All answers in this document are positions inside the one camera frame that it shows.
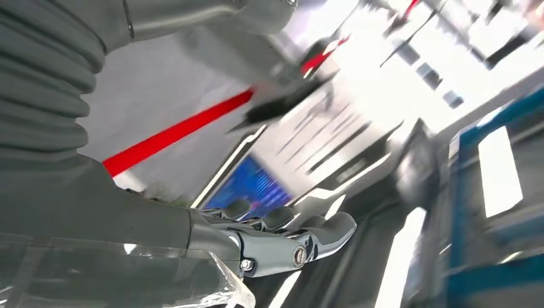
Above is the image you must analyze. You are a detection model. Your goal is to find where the grey kiosk stand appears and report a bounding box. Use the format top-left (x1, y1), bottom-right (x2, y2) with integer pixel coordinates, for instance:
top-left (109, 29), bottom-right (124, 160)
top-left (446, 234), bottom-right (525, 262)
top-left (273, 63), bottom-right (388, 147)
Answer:
top-left (191, 80), bottom-right (426, 222)

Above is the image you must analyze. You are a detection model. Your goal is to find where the blue framed cabinet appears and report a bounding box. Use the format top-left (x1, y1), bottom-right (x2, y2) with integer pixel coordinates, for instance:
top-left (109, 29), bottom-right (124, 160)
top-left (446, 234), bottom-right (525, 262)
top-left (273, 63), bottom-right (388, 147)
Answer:
top-left (444, 85), bottom-right (544, 308)

